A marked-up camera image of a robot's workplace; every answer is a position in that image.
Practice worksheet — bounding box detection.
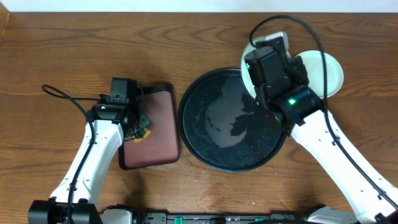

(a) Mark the round black serving tray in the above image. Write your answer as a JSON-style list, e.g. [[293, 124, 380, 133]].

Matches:
[[177, 68, 286, 172]]

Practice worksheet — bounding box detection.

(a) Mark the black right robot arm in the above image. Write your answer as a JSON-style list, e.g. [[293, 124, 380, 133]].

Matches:
[[241, 32, 397, 223]]

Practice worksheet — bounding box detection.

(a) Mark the yellow green scrub sponge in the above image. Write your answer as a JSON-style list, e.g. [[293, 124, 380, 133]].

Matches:
[[133, 128, 151, 142]]

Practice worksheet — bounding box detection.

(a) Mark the mint green plate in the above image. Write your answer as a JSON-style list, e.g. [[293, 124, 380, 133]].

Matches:
[[241, 31, 291, 99], [297, 50, 344, 91]]

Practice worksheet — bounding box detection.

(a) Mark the black rectangular water tray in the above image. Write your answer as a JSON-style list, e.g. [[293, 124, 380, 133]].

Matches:
[[118, 84, 180, 170]]

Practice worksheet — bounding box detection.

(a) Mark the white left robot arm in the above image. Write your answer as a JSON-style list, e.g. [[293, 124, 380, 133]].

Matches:
[[28, 78, 149, 223]]

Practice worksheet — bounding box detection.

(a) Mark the yellow plate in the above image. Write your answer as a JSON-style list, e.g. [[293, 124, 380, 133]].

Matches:
[[314, 83, 342, 99]]

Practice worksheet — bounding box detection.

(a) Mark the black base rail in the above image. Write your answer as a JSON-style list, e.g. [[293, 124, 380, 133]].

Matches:
[[100, 204, 358, 224]]

